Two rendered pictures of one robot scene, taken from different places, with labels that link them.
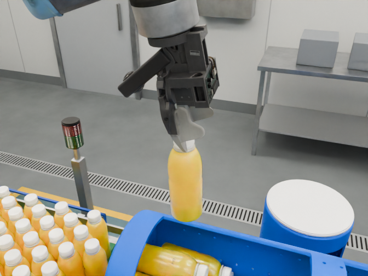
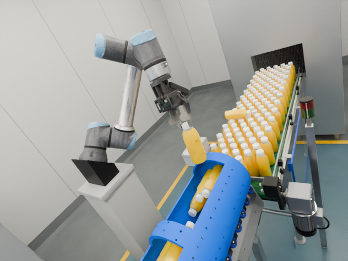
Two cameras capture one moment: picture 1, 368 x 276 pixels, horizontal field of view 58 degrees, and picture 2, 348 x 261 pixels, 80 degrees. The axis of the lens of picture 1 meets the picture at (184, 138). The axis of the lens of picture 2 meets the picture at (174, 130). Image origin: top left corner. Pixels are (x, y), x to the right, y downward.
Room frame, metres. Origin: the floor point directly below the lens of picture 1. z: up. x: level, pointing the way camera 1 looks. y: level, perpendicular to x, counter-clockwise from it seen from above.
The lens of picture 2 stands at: (0.78, -0.70, 1.82)
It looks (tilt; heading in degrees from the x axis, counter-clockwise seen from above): 25 degrees down; 114
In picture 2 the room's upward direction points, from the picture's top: 25 degrees counter-clockwise
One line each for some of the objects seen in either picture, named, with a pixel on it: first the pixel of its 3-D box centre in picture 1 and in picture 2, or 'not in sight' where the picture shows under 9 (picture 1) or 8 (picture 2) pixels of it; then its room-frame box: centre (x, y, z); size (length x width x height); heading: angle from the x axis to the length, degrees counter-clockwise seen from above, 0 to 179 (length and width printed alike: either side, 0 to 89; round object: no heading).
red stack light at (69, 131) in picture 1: (72, 127); (306, 104); (1.04, 0.39, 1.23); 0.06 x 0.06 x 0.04
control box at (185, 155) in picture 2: not in sight; (196, 150); (0.37, 0.44, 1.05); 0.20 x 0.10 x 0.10; 71
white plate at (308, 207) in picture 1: (308, 205); not in sight; (0.86, -0.42, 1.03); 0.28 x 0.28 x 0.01
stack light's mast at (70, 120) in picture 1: (74, 139); (307, 112); (1.04, 0.39, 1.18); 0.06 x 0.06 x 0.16
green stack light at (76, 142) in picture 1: (74, 138); (307, 111); (1.04, 0.39, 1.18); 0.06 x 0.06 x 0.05
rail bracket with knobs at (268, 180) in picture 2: not in sight; (271, 187); (0.78, 0.13, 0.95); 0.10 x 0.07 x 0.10; 161
